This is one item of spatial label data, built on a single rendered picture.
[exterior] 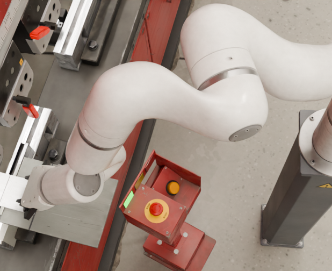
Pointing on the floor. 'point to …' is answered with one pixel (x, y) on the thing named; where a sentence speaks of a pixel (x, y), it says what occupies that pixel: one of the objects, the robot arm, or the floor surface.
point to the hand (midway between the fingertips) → (28, 190)
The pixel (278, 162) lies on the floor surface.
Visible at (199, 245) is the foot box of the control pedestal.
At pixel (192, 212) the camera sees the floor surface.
